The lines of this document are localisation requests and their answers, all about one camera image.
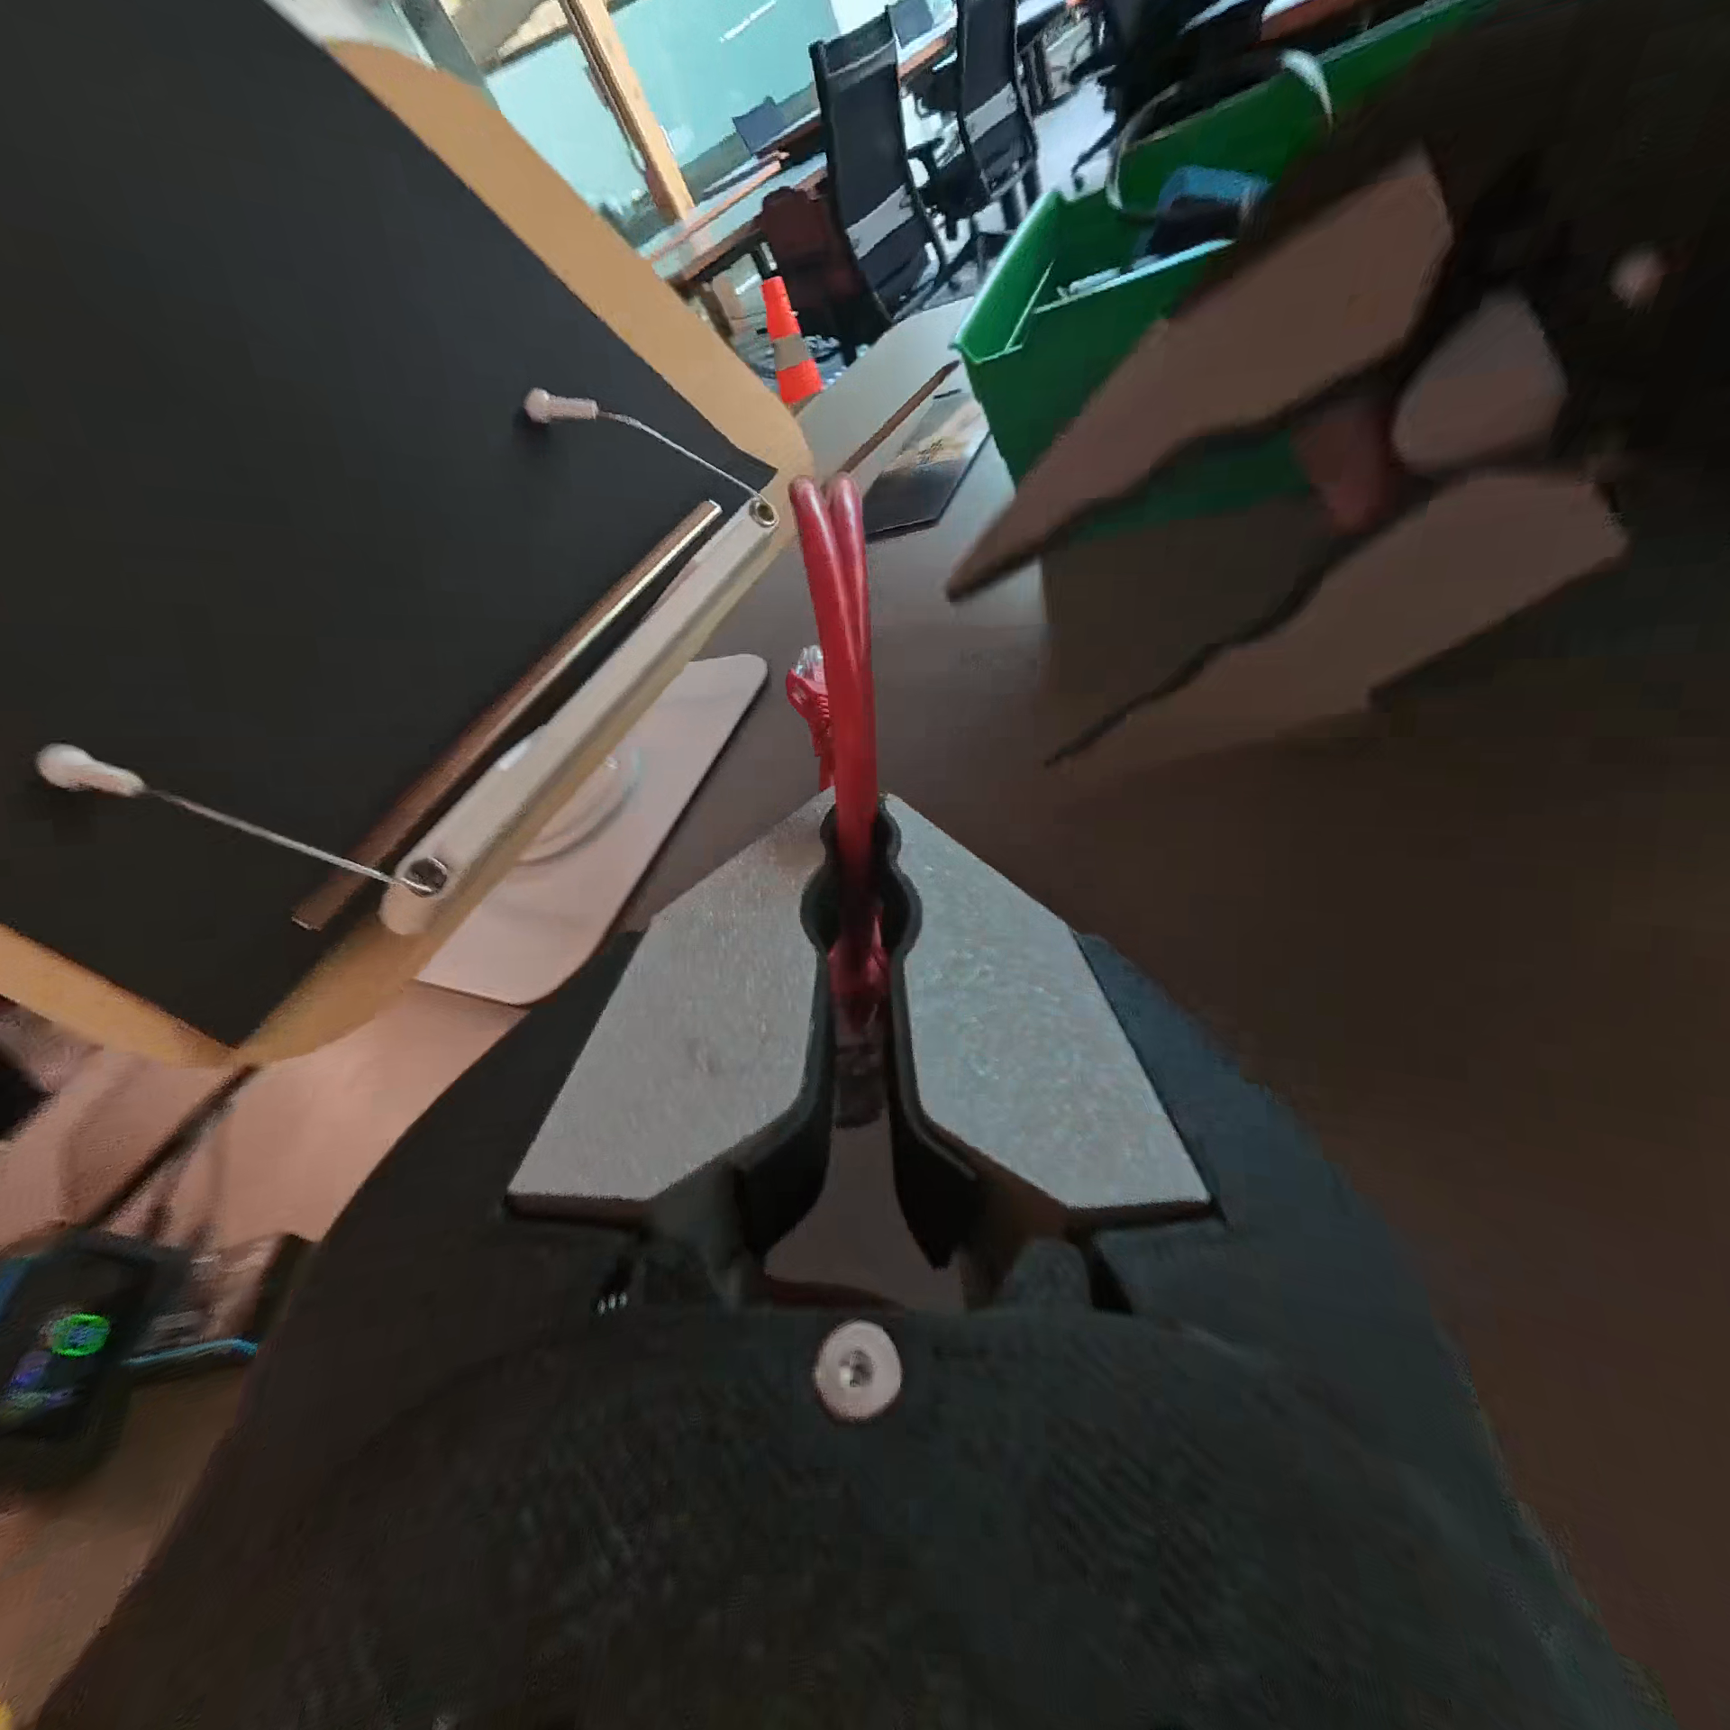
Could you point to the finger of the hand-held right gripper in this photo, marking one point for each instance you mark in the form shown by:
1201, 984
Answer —
1258, 338
1461, 583

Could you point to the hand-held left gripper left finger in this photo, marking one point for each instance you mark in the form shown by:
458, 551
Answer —
675, 1054

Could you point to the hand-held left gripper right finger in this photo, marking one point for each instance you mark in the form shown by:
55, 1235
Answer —
1041, 1069

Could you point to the green plastic bin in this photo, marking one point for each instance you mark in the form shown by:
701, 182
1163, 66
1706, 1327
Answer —
1054, 380

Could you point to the person's right hand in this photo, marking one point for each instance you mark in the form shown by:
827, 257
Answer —
1352, 475

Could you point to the blue pouch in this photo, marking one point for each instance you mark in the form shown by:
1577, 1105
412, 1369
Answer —
1203, 204

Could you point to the black office chair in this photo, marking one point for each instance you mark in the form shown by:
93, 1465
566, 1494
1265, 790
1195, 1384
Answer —
994, 108
865, 162

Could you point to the dark mouse pad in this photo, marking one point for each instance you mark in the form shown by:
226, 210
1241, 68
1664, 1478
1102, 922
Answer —
933, 481

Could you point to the thin wooden stick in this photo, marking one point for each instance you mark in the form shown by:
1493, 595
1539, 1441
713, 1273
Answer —
879, 412

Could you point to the orange traffic cone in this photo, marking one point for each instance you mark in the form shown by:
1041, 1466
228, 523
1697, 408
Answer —
794, 365

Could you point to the grey top desk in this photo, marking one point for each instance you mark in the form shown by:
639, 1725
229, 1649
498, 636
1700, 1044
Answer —
729, 230

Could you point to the small black box blue trim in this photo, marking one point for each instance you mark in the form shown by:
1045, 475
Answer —
189, 1312

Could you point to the black device with screen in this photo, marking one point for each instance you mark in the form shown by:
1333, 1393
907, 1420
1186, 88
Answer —
67, 1407

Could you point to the black board book stand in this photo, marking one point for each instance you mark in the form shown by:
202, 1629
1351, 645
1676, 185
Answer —
271, 404

